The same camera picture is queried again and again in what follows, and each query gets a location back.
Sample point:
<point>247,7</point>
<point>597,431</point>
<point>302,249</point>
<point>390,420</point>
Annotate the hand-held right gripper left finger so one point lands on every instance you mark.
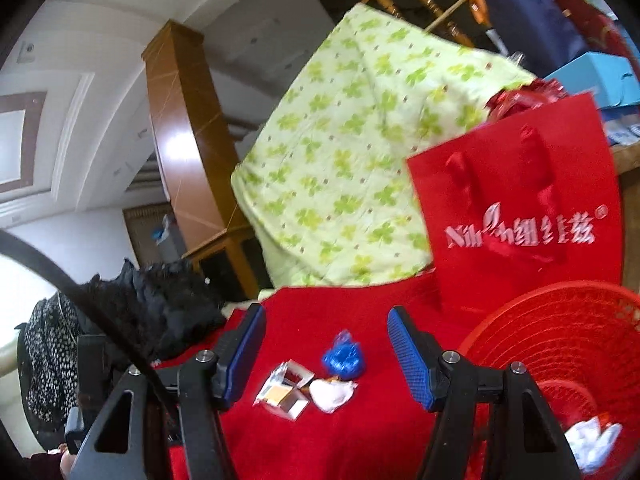
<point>244,357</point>

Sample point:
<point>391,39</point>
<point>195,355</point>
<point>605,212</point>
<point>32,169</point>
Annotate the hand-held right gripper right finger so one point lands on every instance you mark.
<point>411,365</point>

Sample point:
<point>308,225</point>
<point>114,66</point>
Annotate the silver orange small carton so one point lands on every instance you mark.
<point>285,395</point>

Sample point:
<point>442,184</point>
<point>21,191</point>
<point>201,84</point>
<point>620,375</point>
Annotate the blue plastic wrapper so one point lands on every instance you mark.
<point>342,357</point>

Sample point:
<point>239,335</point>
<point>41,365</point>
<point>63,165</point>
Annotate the white wrapper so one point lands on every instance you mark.
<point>330,395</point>

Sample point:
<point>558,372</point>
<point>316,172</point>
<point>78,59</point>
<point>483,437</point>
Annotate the red plastic mesh basket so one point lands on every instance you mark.
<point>565,320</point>

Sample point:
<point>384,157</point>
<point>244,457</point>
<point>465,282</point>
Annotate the white paper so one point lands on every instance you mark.
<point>592,445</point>

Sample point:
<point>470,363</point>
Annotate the person's left forearm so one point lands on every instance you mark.
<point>45,467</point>

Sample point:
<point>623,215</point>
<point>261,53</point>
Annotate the black white dotted cloth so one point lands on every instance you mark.
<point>45,360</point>

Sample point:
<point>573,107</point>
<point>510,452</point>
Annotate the black lace cloth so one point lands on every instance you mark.
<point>165,300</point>

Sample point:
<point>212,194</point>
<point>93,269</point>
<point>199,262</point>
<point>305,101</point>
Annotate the red cloth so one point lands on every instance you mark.
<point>325,440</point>

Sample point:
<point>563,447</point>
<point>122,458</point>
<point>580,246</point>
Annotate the wooden cabinet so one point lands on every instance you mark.
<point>131,240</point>

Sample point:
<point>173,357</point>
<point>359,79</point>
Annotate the wooden pillar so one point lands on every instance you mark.
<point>195,150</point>

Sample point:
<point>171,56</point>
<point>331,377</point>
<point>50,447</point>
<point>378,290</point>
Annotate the green clover print blanket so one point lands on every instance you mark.
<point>340,160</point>

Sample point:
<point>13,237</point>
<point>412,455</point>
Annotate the red paper gift bag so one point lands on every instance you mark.
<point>575,170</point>

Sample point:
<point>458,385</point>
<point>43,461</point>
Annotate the crinkled red plastic bag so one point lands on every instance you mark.
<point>515,100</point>

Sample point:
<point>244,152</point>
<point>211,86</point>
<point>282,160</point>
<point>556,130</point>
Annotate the round wooden table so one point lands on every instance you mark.
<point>627,160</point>

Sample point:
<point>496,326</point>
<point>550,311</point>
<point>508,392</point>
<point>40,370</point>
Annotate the blue white packet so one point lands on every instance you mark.
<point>622,130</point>

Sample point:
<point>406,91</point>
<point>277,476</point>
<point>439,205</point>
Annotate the light blue cardboard box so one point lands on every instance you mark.
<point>595,72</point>

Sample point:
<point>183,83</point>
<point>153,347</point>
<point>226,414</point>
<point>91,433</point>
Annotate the bamboo pole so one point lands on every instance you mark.
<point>450,12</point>

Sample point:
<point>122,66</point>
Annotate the wooden stair railing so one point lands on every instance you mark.
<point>390,2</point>

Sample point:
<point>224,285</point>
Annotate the dark red gift bag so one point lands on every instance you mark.
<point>585,15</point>

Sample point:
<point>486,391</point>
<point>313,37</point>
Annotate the white wall socket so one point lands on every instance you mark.
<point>26,52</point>

